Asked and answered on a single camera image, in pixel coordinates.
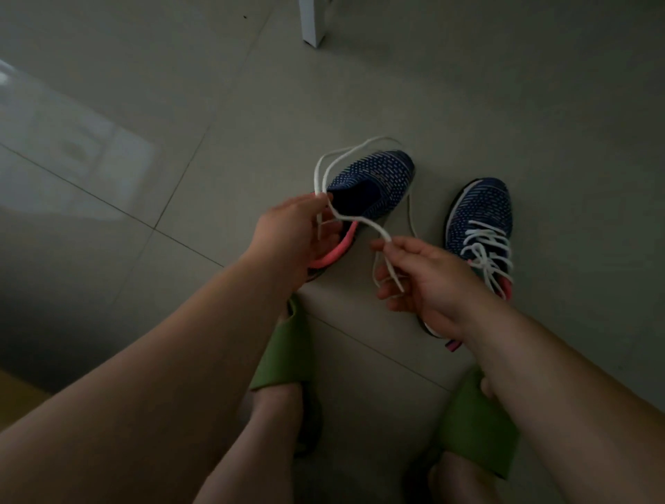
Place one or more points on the person's right hand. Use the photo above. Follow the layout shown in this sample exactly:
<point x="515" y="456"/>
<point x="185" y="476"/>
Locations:
<point x="436" y="285"/>

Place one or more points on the person's leg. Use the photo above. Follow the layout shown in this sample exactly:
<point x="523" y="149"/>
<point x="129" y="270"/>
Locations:
<point x="462" y="483"/>
<point x="254" y="446"/>

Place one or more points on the person's left leg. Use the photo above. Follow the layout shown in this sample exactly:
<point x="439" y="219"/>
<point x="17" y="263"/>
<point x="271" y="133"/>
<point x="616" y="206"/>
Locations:
<point x="254" y="446"/>

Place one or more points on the person's left forearm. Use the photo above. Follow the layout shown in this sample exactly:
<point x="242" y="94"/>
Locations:
<point x="124" y="405"/>

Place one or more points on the white shoelace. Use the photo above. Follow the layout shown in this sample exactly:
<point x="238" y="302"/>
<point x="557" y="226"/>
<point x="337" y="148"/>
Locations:
<point x="319" y="171"/>
<point x="491" y="249"/>

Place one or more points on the green foam slipper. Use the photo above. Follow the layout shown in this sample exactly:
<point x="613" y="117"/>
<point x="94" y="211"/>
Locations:
<point x="478" y="426"/>
<point x="283" y="353"/>

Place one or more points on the person's left hand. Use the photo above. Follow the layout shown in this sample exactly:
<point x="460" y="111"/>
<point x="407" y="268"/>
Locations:
<point x="291" y="239"/>

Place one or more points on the white metal shoe rack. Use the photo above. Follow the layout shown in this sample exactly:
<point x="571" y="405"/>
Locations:
<point x="314" y="21"/>

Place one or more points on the person's right leg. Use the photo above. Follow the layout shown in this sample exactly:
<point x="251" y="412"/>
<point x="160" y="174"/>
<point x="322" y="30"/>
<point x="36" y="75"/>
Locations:
<point x="462" y="483"/>

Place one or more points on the blue knit sneaker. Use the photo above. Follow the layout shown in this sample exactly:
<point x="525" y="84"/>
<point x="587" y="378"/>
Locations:
<point x="480" y="202"/>
<point x="379" y="176"/>

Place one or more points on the person's right forearm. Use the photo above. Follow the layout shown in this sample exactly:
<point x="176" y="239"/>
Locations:
<point x="576" y="410"/>

